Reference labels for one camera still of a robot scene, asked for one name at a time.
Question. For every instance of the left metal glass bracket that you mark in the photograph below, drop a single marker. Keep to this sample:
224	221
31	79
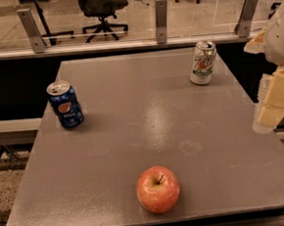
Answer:
36	40

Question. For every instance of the black office chair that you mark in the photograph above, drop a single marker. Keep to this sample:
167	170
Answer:
102	9

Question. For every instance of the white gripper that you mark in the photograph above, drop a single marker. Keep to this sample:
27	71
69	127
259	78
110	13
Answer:
282	38

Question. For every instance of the metal glass bracket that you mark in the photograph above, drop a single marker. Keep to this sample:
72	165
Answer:
36	40
243	26
161	21

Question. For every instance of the middle metal glass bracket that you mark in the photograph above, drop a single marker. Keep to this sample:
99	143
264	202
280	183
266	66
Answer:
161	21

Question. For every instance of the blue pepsi can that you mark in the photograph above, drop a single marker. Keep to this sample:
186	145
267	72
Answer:
64	103

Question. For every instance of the right metal glass bracket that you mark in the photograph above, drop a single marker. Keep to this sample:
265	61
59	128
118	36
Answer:
243	26

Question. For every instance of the white green 7up can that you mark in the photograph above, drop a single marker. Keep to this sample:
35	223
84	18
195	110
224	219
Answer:
202	65

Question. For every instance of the red apple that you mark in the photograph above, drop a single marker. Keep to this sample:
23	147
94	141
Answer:
158	189

